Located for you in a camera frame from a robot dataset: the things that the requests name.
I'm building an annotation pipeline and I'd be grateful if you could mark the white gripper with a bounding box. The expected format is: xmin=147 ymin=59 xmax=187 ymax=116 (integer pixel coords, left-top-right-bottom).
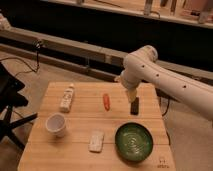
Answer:
xmin=114 ymin=76 xmax=139 ymax=103

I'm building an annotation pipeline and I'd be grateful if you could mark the white plastic bottle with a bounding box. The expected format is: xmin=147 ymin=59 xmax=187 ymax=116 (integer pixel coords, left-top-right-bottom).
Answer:
xmin=59 ymin=84 xmax=74 ymax=113

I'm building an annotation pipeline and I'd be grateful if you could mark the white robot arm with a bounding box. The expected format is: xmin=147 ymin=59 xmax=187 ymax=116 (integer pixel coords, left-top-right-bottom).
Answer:
xmin=118 ymin=45 xmax=213 ymax=121

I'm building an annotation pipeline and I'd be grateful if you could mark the green ceramic bowl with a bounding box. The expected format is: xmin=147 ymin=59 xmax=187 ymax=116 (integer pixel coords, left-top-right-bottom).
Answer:
xmin=115 ymin=122 xmax=154 ymax=162

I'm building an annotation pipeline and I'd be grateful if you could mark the red carrot toy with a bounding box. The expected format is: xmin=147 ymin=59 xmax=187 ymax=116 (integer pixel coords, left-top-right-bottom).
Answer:
xmin=103 ymin=94 xmax=110 ymax=111

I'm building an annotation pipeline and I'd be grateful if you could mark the white sponge block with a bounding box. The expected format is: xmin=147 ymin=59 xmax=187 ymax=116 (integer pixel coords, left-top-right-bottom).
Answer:
xmin=89 ymin=131 xmax=104 ymax=152

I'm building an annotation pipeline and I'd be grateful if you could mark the white paper cup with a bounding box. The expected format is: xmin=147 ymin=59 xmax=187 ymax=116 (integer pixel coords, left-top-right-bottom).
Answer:
xmin=45 ymin=113 xmax=66 ymax=137

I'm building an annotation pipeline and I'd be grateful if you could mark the black office chair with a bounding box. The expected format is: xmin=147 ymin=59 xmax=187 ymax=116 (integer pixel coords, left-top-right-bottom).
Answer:
xmin=0 ymin=62 xmax=37 ymax=149

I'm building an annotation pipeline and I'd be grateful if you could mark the black floor cable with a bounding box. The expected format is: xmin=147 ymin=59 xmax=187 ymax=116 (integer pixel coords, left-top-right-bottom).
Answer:
xmin=0 ymin=39 xmax=44 ymax=78

